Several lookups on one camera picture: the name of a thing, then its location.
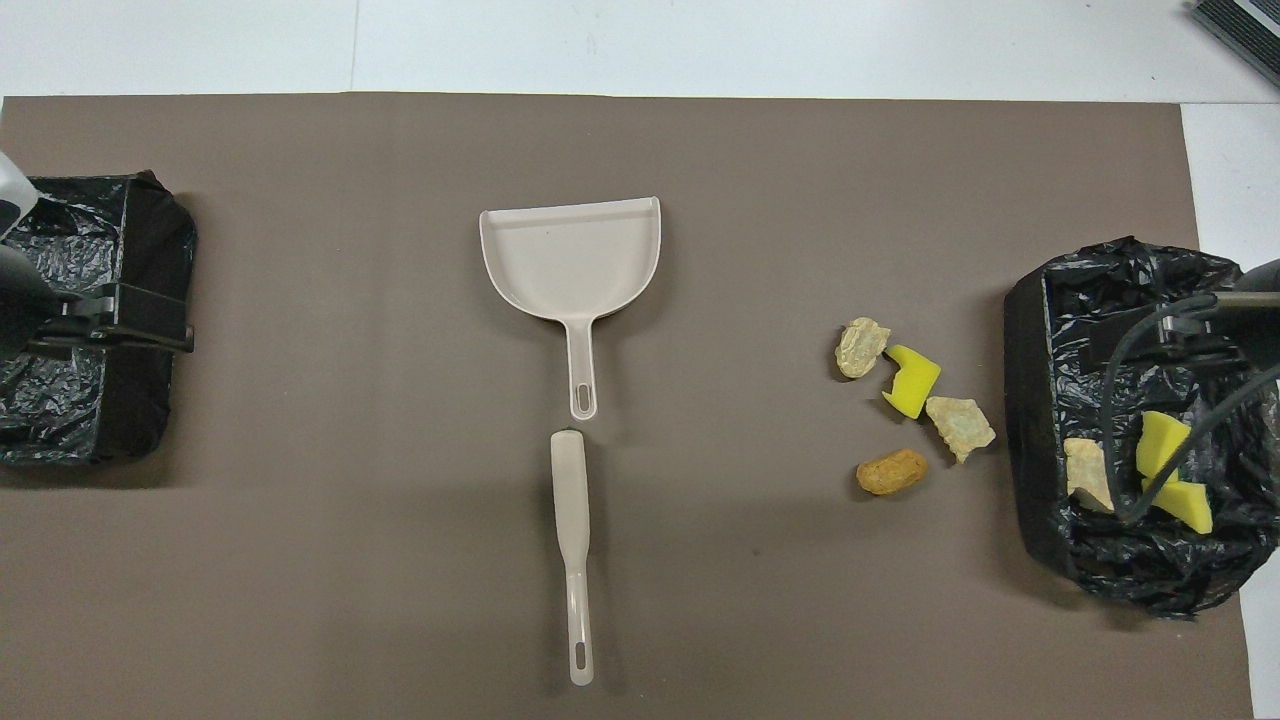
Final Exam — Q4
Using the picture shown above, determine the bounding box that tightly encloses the small yellow sponge piece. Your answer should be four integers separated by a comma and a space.
1143, 480, 1214, 534

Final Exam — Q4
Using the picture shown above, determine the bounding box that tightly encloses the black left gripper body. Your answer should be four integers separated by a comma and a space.
0, 243, 111, 360

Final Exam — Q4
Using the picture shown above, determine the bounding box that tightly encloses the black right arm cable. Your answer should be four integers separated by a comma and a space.
1103, 292, 1280, 523

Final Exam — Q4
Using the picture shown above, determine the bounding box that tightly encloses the dark grey ribbed device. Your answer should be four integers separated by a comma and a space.
1190, 0, 1280, 89

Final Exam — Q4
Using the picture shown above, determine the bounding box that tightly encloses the pale angular cracker chunk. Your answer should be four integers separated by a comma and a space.
924, 396, 997, 464

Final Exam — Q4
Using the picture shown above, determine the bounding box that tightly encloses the black bag lined bin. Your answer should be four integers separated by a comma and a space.
1003, 236, 1280, 619

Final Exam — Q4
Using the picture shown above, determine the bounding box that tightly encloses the beige hand brush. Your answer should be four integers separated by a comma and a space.
550, 430, 596, 687

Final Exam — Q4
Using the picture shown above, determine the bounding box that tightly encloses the striped croissant piece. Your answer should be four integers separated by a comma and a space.
1063, 438, 1116, 513

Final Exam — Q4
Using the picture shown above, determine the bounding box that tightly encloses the large yellow sponge piece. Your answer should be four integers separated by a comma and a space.
1135, 410, 1193, 483

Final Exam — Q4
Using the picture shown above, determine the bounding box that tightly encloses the pale rounded cracker chunk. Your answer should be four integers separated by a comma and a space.
835, 317, 892, 380

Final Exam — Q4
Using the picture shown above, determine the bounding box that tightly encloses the beige plastic dustpan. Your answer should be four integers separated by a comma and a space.
478, 196, 663, 421

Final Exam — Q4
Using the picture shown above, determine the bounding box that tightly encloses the orange-brown bread roll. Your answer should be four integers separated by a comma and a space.
856, 448, 929, 497

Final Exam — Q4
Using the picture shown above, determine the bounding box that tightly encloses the brown table mat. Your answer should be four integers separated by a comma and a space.
0, 92, 1256, 720

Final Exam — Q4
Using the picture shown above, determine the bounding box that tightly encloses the notched yellow sponge piece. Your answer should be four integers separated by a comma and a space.
881, 344, 943, 420

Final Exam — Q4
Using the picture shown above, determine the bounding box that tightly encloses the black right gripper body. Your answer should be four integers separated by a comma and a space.
1214, 257, 1280, 337

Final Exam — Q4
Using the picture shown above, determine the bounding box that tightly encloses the black bag wrapped box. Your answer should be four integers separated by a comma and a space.
0, 169, 198, 466

